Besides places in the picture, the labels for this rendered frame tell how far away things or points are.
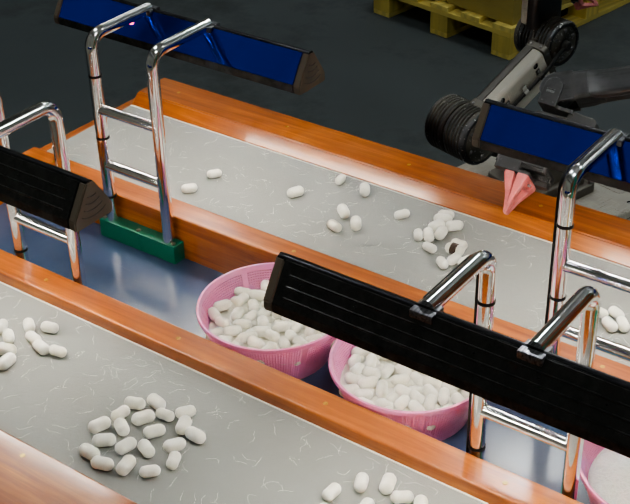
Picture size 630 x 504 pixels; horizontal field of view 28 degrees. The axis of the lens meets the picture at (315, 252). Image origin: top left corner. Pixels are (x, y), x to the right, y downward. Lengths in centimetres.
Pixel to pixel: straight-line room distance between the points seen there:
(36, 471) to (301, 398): 42
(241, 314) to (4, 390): 43
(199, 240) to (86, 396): 50
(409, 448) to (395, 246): 60
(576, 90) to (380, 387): 71
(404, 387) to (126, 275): 68
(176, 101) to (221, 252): 59
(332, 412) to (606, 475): 42
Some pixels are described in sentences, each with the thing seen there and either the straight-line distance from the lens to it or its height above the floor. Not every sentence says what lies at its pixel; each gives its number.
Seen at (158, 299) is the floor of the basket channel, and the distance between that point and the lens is 237.
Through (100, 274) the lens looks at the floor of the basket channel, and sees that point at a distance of 247.
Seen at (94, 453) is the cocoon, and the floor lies 76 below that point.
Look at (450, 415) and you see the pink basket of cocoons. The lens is 198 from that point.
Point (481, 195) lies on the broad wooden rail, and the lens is 250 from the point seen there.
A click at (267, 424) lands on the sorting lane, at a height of 74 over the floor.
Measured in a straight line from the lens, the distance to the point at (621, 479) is 192.
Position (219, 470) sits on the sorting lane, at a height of 74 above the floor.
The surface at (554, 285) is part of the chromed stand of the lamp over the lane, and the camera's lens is 196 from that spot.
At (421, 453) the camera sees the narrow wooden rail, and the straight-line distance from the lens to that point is 188.
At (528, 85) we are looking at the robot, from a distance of 285.
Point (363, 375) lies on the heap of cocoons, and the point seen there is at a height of 73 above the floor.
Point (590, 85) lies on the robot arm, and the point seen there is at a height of 101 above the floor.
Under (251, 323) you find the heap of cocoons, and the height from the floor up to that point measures 74.
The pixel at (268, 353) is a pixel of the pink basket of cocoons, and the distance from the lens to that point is 207.
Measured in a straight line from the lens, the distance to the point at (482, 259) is 165.
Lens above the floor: 201
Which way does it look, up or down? 33 degrees down
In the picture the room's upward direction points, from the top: 1 degrees counter-clockwise
